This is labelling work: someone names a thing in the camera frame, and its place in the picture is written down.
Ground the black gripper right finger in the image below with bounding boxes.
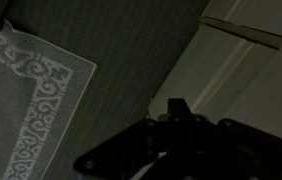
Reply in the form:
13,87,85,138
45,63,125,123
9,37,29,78
179,98,282,180

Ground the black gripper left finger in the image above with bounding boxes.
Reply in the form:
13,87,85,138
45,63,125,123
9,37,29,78
73,98,181,180

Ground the wooden drawer without clothes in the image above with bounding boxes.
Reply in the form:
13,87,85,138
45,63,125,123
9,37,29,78
147,23,279,121

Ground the wide wooden drawer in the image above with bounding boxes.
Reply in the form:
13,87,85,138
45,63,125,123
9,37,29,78
200,0,282,42

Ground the grey patterned rug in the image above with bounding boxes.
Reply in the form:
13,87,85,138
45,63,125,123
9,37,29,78
0,19,99,180

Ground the wooden bed frame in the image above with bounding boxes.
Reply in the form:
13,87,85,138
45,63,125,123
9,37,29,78
147,0,282,146

